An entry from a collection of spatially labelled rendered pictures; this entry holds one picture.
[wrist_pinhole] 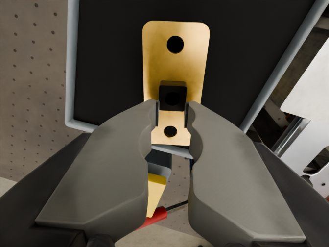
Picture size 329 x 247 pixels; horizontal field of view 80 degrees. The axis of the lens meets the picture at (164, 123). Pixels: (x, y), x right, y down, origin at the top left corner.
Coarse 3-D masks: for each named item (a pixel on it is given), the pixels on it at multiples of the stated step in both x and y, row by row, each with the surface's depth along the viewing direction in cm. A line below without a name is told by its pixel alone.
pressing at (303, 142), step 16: (288, 128) 35; (304, 128) 34; (320, 128) 34; (288, 144) 35; (304, 144) 36; (320, 144) 36; (288, 160) 38; (304, 160) 38; (320, 176) 40; (320, 192) 42
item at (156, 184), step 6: (150, 174) 20; (150, 180) 20; (156, 180) 20; (162, 180) 20; (150, 186) 20; (156, 186) 20; (162, 186) 20; (150, 192) 20; (156, 192) 20; (162, 192) 20; (150, 198) 21; (156, 198) 21; (150, 204) 22; (156, 204) 22; (150, 210) 22; (150, 216) 23
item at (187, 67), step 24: (168, 24) 11; (192, 24) 11; (144, 48) 12; (192, 48) 12; (144, 72) 12; (168, 72) 12; (192, 72) 12; (144, 96) 13; (192, 96) 13; (168, 120) 14; (168, 144) 15
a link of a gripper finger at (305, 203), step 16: (256, 144) 8; (272, 160) 7; (272, 176) 6; (288, 176) 6; (288, 192) 6; (304, 192) 6; (304, 208) 5; (320, 208) 5; (304, 224) 5; (320, 224) 5; (320, 240) 5
